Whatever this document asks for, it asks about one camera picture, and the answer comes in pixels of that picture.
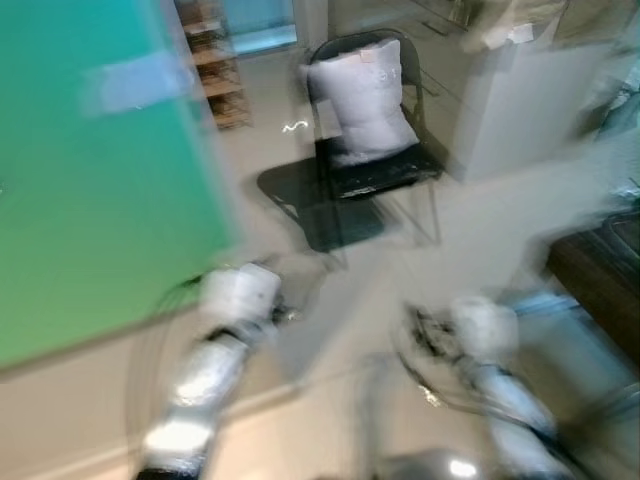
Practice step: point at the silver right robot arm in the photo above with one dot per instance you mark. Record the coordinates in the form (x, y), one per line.
(515, 410)

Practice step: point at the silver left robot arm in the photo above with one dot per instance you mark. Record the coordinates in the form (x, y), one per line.
(200, 390)

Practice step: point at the black folding chair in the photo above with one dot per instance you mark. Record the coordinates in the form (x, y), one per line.
(380, 172)

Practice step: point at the dark brown table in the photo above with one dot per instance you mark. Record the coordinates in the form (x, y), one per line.
(600, 285)

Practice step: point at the green board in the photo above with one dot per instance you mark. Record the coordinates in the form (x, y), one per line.
(100, 200)

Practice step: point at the white pillow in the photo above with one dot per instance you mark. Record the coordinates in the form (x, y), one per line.
(360, 100)

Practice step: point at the wooden shelf rack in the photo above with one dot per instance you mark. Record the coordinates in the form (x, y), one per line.
(215, 70)

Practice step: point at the grey cabinet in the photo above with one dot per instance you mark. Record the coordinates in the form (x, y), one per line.
(520, 100)

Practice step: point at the white tape label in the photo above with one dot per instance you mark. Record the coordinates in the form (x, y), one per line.
(135, 82)

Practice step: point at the blue window pane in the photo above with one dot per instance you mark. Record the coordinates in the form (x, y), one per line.
(258, 20)

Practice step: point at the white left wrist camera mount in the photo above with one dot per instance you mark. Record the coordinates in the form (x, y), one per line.
(240, 295)

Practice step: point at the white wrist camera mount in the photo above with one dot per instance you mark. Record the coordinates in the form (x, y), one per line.
(482, 322)
(240, 295)

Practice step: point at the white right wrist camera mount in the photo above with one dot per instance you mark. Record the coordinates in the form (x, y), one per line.
(482, 322)

